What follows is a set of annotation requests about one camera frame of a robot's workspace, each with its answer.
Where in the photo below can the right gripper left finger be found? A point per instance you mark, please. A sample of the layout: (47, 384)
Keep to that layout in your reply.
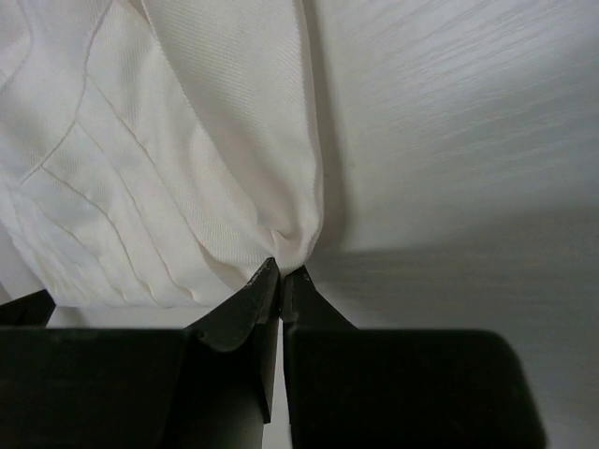
(207, 385)

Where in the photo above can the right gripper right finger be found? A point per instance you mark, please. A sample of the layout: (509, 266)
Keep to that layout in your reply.
(350, 387)

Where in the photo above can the white pleated skirt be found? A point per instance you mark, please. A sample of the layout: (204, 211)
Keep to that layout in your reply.
(156, 153)

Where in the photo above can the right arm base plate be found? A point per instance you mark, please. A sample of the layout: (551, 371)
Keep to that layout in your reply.
(32, 310)

